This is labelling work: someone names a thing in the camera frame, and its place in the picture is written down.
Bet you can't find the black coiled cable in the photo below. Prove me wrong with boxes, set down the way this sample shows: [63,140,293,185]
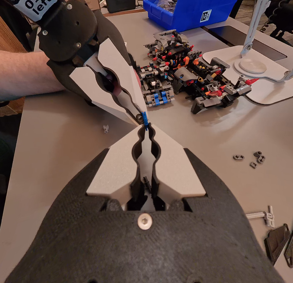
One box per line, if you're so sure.
[261,0,276,33]

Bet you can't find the blue lego pin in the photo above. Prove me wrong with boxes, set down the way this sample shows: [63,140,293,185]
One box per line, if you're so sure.
[141,112,151,130]

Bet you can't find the grey and red lego rods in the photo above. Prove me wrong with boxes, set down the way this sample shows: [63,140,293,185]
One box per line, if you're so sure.
[246,205,275,228]

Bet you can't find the blue plastic bin with tag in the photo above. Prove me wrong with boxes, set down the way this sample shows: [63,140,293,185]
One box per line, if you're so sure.
[143,0,243,33]

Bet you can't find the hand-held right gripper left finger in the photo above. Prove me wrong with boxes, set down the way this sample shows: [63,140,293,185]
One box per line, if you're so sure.
[86,125,148,211]

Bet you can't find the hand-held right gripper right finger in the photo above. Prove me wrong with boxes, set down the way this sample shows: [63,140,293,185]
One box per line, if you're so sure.
[148,123,206,211]

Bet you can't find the large lego vehicle chassis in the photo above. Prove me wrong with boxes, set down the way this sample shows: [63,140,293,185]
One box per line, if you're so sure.
[144,29,260,114]

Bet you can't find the lego sub-assembly with blue parts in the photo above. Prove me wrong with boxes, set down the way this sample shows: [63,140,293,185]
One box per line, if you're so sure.
[139,64,175,108]

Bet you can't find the black rectangular device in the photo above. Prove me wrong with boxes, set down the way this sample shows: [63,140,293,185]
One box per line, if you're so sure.
[104,0,136,14]

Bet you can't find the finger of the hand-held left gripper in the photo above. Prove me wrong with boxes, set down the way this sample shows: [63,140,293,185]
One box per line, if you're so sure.
[69,66,139,126]
[94,38,149,119]

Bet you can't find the black lego wing panels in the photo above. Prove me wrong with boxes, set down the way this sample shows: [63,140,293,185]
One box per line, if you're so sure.
[264,224,293,265]

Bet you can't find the clear plastic parts bags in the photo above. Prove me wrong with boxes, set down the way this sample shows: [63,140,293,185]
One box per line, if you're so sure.
[152,0,180,13]

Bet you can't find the person's left forearm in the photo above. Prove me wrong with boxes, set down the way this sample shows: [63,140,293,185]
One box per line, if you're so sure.
[0,51,67,103]

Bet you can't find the wooden support post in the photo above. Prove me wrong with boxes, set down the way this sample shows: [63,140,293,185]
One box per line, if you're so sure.
[0,15,27,53]

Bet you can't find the black office chair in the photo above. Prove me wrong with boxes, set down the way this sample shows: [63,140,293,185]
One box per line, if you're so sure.
[266,0,293,40]

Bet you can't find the white metal book stand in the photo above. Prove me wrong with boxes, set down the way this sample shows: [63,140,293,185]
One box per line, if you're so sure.
[203,0,293,105]

